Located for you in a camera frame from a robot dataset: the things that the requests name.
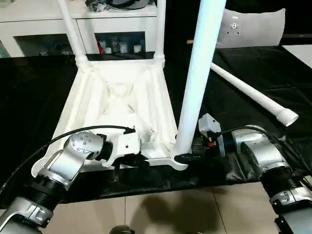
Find white flat board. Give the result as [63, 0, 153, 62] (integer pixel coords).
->
[280, 44, 312, 72]

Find white plastic table leg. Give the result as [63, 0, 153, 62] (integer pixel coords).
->
[210, 62, 300, 128]
[155, 0, 167, 67]
[57, 0, 89, 72]
[174, 0, 227, 157]

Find dark clutter pile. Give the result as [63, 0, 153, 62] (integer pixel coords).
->
[86, 0, 112, 13]

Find white plastic table top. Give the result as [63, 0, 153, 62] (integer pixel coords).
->
[31, 59, 190, 178]

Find white sideboard with glass doors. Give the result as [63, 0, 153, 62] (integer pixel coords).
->
[0, 0, 159, 59]

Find grey cushion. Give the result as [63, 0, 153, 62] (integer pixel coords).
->
[215, 8, 286, 49]

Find grey rounded bag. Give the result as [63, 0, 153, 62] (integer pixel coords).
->
[111, 0, 150, 11]

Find black work mat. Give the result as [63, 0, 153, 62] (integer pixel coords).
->
[0, 45, 312, 203]

